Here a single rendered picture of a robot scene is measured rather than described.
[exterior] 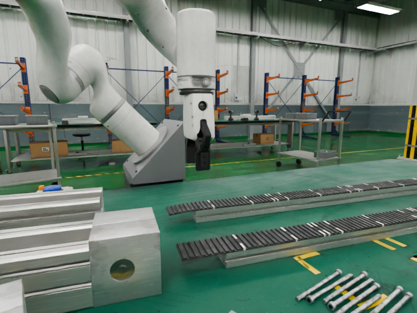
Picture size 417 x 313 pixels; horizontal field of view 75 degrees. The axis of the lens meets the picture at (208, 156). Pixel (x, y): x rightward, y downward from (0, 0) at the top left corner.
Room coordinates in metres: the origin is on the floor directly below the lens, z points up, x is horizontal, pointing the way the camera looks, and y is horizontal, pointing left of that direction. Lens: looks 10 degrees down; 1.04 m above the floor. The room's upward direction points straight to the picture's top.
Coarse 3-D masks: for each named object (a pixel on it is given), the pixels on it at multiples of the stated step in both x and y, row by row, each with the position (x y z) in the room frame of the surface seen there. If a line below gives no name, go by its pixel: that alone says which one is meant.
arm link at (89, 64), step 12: (72, 48) 0.95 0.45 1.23; (84, 48) 0.95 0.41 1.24; (72, 60) 0.91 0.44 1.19; (84, 60) 0.93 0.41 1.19; (96, 60) 0.95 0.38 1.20; (84, 72) 0.92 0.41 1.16; (96, 72) 0.95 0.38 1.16; (84, 84) 0.93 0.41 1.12; (96, 84) 0.97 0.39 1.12; (108, 84) 0.96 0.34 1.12; (96, 96) 0.95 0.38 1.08; (108, 96) 0.94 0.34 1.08; (120, 96) 0.99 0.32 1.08; (96, 108) 0.93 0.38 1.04; (108, 108) 0.94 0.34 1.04
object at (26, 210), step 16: (48, 192) 0.55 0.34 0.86; (64, 192) 0.55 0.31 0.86; (80, 192) 0.56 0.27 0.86; (96, 192) 0.56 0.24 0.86; (0, 208) 0.46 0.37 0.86; (16, 208) 0.46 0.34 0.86; (32, 208) 0.46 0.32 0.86; (48, 208) 0.47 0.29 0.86; (64, 208) 0.48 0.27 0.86; (80, 208) 0.49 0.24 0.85; (96, 208) 0.50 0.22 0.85; (0, 224) 0.45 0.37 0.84; (16, 224) 0.46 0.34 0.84; (32, 224) 0.46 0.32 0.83; (48, 224) 0.47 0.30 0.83
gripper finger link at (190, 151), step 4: (192, 140) 0.66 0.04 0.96; (192, 144) 0.65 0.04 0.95; (188, 148) 0.64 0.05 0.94; (192, 148) 0.65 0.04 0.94; (188, 152) 0.64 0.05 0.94; (192, 152) 0.65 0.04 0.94; (188, 156) 0.64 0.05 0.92; (192, 156) 0.65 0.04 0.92; (188, 160) 0.64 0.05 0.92; (192, 160) 0.65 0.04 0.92
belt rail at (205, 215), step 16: (368, 192) 0.74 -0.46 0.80; (384, 192) 0.76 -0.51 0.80; (400, 192) 0.78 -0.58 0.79; (416, 192) 0.80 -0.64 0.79; (224, 208) 0.61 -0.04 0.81; (240, 208) 0.62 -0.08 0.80; (256, 208) 0.64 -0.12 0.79; (272, 208) 0.65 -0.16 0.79; (288, 208) 0.66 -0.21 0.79; (304, 208) 0.68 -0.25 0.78
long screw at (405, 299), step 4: (408, 292) 0.34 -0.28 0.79; (404, 296) 0.33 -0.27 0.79; (408, 296) 0.33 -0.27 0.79; (412, 296) 0.33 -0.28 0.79; (400, 300) 0.32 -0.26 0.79; (404, 300) 0.32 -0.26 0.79; (408, 300) 0.33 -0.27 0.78; (396, 304) 0.32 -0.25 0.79; (400, 304) 0.32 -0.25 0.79; (404, 304) 0.32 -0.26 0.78; (392, 308) 0.31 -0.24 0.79; (396, 308) 0.31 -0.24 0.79; (388, 312) 0.30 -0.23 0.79; (392, 312) 0.30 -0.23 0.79
